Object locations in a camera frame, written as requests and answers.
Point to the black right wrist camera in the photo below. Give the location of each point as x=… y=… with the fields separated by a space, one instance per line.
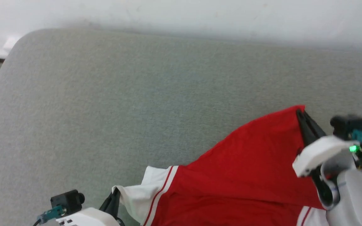
x=346 y=125

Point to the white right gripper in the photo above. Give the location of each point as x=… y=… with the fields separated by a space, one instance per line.
x=322 y=152

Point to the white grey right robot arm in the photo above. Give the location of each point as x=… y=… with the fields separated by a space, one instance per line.
x=353 y=194

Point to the red and white shirt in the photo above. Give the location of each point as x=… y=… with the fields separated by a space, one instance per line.
x=237 y=179

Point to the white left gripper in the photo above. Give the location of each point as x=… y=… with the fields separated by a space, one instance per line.
x=86 y=218

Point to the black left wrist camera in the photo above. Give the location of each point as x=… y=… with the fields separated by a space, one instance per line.
x=68 y=200

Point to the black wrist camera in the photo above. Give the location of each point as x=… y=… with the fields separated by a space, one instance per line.
x=68 y=200
x=346 y=125

